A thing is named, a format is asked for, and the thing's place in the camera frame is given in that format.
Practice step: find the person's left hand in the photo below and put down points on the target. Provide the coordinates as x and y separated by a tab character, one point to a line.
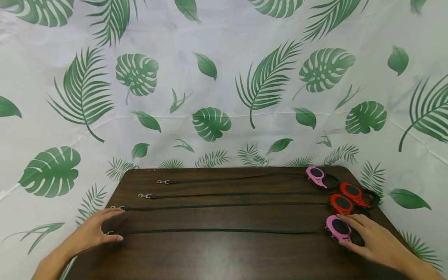
91	233

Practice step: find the person's right hand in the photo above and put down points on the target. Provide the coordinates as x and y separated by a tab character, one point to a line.
379	241

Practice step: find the person's right fingers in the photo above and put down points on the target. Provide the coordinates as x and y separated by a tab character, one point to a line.
364	219

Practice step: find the person's left fingers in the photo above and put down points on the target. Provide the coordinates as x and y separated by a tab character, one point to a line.
112	214

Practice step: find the person's left thumb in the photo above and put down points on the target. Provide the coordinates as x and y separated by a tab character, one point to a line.
113	238

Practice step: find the person's right index finger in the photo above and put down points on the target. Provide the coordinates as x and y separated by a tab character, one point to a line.
350	221

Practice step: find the person's right thumb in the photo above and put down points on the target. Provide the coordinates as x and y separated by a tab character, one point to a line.
351	245

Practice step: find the pink retractable leash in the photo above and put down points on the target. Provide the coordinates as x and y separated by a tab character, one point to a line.
316	175
337	228

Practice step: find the person's left forearm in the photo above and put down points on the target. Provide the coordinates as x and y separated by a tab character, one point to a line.
52	264

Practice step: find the person's right forearm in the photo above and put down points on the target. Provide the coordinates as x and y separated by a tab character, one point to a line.
421	268

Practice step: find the red retractable leash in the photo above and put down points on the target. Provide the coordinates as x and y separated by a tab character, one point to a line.
352	191
341	203

